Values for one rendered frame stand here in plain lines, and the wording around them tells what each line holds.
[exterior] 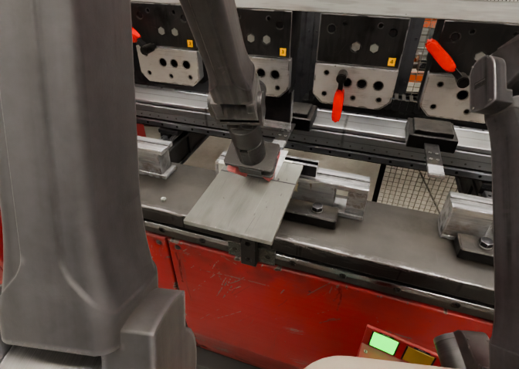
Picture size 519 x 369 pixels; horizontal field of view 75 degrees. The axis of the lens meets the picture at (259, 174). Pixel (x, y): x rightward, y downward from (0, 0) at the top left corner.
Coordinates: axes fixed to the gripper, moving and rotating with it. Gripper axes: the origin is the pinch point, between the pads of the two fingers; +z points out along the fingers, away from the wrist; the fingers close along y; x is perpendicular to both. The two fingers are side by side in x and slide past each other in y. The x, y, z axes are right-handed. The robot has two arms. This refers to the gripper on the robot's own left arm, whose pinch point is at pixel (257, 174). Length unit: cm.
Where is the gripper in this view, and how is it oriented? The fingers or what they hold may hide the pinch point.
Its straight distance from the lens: 75.0
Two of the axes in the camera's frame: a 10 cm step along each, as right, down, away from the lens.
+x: -2.8, 8.6, -4.3
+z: 1.3, 4.7, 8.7
